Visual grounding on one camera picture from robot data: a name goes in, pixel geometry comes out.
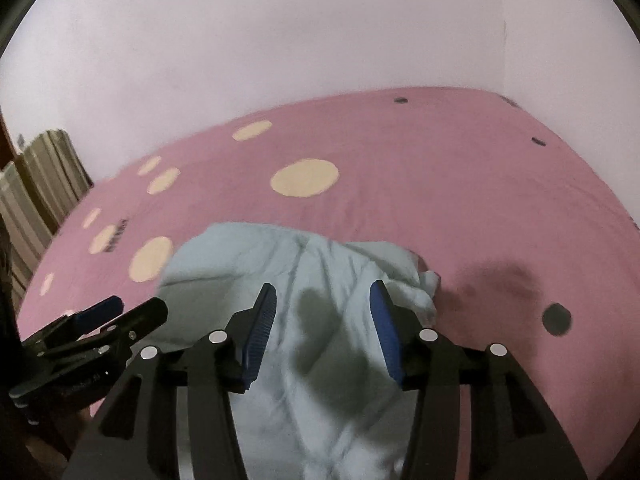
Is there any light blue garment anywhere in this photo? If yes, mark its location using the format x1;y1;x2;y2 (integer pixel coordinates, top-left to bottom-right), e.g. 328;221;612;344
157;222;441;480

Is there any pink dotted bed sheet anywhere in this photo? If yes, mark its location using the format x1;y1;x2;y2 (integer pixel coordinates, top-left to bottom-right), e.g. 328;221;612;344
15;87;640;480

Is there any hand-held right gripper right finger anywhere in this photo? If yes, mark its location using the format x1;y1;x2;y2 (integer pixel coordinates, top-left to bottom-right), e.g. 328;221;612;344
369;280;588;480

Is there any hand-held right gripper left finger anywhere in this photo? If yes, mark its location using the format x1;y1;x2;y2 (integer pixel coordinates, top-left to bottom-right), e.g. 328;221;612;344
62;282;278;480

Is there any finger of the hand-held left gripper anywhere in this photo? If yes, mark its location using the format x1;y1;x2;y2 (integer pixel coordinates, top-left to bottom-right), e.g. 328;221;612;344
22;296;124;356
37;297;168;361

